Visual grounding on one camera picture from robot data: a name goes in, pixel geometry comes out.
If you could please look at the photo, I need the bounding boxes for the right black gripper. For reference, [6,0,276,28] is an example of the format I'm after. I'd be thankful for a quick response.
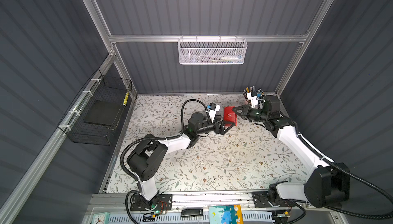
[232,104,268,124]

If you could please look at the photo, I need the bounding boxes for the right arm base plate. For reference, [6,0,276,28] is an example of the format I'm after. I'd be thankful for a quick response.
[251,189,295,208]

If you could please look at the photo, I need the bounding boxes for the small teal clock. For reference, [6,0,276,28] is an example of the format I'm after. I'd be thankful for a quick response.
[91,212,110,224]

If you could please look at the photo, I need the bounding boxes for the white wire mesh basket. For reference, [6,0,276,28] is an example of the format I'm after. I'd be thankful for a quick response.
[177,37,248,65]

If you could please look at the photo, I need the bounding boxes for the left black corrugated cable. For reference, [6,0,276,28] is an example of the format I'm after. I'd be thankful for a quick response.
[119,99,212,224]

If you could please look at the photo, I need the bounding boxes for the right black corrugated cable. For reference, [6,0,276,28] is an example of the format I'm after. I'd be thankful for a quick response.
[288,122,393,220]

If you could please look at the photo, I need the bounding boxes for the black wire wall basket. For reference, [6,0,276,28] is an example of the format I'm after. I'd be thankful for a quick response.
[58,72,133,146]

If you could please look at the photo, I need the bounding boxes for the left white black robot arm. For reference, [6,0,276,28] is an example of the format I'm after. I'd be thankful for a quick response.
[120,113,235,202]

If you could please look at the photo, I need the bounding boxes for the markers in white basket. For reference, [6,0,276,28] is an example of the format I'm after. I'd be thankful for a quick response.
[200,55,244,63]

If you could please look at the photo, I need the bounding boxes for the red card holder wallet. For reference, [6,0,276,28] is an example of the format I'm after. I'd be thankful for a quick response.
[224,106,237,126]

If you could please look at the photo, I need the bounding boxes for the black stapler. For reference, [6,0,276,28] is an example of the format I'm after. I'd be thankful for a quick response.
[181,208,204,218]

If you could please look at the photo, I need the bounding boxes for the colourful picture book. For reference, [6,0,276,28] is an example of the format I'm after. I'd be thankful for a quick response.
[209,205,244,224]

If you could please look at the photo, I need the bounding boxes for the yellow tag on basket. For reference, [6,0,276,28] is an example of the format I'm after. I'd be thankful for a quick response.
[122,91,129,106]

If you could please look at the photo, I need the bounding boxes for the black pad in basket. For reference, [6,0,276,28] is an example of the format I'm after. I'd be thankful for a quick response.
[84,100,124,126]

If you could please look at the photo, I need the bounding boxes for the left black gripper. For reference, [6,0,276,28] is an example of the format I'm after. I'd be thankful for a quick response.
[195,115,234,137]

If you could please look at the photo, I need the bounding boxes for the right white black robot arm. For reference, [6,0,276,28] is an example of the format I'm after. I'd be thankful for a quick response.
[232,96,350,208]

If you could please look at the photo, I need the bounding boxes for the pens in pink cup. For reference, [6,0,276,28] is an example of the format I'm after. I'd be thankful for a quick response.
[243,86,265,102]

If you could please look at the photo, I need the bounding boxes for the black corrugated cable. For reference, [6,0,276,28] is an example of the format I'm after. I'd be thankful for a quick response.
[288,122,393,220]
[119,99,212,224]

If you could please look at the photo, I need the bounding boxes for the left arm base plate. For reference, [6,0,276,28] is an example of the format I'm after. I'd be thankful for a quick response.
[130,193,173,211]

